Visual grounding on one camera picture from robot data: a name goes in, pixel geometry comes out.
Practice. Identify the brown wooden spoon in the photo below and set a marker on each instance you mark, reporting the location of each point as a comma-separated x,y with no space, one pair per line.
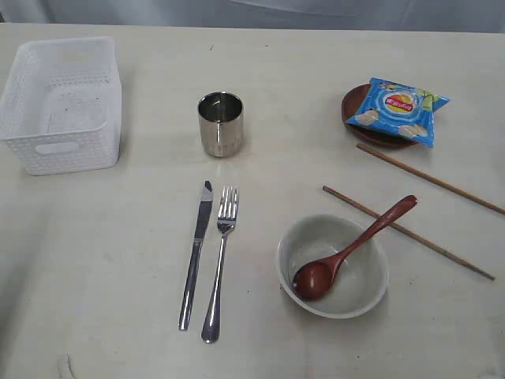
314,279

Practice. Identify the brown wooden chopstick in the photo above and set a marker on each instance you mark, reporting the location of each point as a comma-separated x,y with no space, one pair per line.
425,242
429,178

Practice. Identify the brown wooden plate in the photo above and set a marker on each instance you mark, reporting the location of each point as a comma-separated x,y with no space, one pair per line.
350,104

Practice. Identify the white perforated plastic basket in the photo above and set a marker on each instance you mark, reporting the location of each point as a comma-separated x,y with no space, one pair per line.
61,108

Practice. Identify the silver table knife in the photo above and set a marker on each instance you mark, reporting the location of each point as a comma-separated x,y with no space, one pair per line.
204,212

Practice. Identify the speckled white ceramic bowl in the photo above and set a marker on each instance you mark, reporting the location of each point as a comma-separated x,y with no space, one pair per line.
361,281

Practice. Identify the silver metal fork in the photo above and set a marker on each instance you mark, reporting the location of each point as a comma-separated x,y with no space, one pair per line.
226,223

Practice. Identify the blue Lay's chips bag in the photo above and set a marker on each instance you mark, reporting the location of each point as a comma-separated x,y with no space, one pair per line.
398,110

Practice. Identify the silver metal cup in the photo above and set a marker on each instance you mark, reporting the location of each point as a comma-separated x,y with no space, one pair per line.
220,116

